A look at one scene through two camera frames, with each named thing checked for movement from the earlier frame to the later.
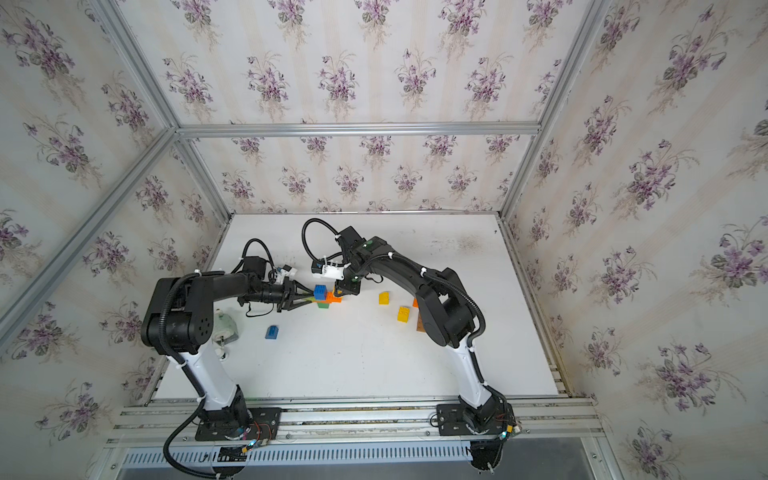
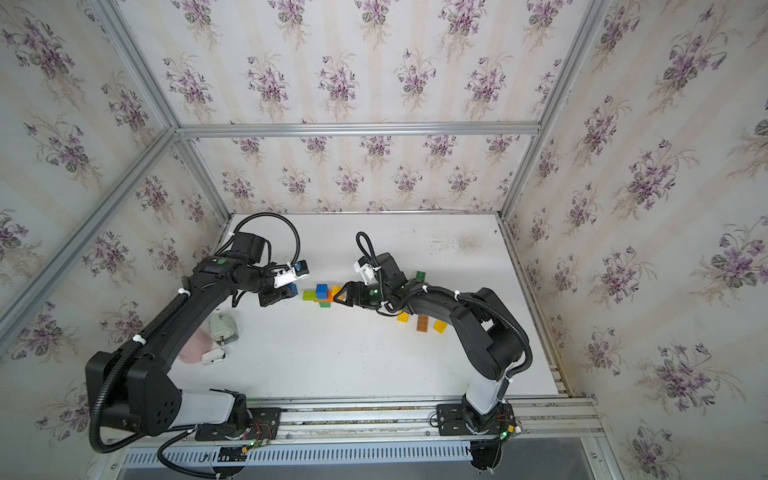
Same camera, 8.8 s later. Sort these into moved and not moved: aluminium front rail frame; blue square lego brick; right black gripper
Moved: right black gripper
Not moved: blue square lego brick; aluminium front rail frame
